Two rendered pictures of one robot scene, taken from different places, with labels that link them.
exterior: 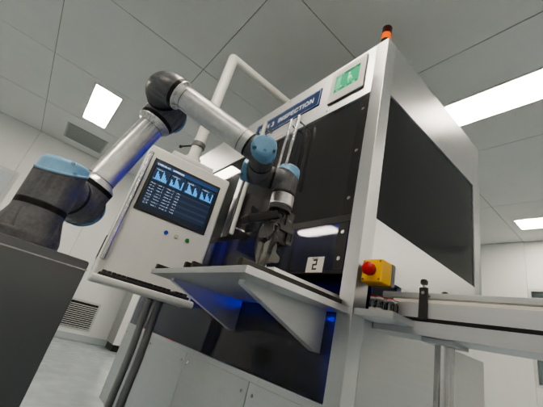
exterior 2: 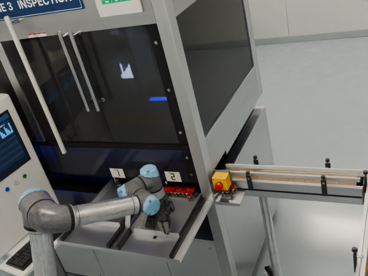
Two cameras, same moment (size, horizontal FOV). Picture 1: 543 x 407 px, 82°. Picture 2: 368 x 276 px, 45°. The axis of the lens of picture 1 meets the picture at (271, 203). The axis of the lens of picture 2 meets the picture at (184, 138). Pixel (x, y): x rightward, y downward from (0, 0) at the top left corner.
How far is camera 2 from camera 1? 1.70 m
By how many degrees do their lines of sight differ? 57
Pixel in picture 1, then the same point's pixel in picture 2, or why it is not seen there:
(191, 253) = (34, 179)
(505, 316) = (289, 187)
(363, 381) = (226, 218)
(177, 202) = not seen: outside the picture
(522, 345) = (297, 197)
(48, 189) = not seen: outside the picture
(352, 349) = (220, 215)
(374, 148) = (187, 93)
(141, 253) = (7, 218)
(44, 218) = not seen: outside the picture
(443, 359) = (263, 199)
